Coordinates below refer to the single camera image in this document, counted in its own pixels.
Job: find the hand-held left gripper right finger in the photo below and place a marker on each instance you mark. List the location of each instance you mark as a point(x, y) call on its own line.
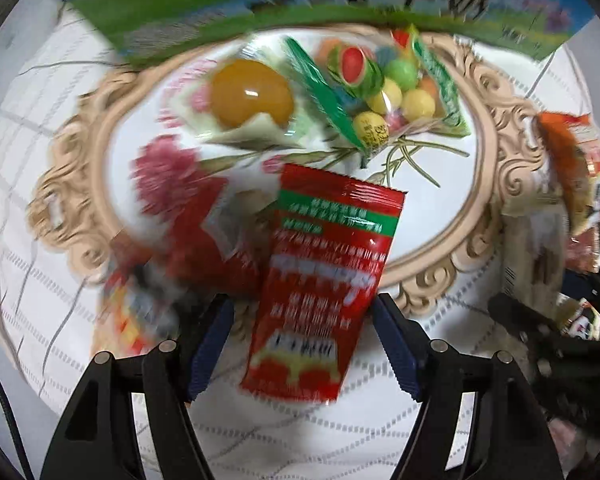
point(398, 346)

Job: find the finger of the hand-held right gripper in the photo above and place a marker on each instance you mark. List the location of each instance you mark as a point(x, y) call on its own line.
point(535, 322)
point(592, 287)

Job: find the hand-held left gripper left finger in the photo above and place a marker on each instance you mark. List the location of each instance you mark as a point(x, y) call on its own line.
point(211, 339)

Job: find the cream chocolate biscuit packet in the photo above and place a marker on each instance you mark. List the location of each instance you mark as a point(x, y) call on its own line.
point(532, 260)

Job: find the red yellow noodle packet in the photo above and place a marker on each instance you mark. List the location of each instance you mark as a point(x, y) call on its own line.
point(135, 305)

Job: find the red white snack packet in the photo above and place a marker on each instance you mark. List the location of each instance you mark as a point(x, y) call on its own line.
point(215, 240)

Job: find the red snack packet green band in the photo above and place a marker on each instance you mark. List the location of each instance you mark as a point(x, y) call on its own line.
point(320, 280)

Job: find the orange panda snack packet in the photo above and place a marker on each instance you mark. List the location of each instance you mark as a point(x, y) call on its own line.
point(575, 180)
point(582, 319)

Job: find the orange jelly cup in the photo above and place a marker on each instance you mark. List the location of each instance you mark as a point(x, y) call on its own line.
point(250, 94)

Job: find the green candy ball bag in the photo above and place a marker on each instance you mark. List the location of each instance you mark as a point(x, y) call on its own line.
point(385, 90)

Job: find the cardboard box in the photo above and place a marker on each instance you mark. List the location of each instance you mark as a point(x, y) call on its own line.
point(300, 0)

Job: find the white printed table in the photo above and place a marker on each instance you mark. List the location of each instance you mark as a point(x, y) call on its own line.
point(55, 125)

